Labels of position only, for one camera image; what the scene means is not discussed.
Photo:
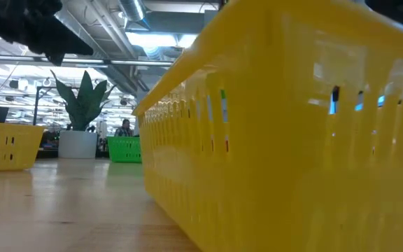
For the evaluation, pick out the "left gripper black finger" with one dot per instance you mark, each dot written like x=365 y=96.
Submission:
x=58 y=42

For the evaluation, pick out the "yellow plastic basket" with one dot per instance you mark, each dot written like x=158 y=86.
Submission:
x=275 y=157
x=23 y=154

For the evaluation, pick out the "green plastic basket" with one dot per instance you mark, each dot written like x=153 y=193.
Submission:
x=124 y=150

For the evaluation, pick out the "artificial green plant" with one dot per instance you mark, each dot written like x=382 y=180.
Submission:
x=84 y=105

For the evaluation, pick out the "black metal stand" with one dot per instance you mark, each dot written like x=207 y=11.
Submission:
x=35 y=108

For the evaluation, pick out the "long ceiling light tube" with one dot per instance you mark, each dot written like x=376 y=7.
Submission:
x=135 y=62

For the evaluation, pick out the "white plant pot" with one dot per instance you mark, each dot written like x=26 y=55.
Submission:
x=77 y=145

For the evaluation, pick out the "person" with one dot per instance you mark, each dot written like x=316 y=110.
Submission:
x=124 y=131

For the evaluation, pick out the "silver ventilation duct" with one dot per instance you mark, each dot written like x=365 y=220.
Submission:
x=131 y=8

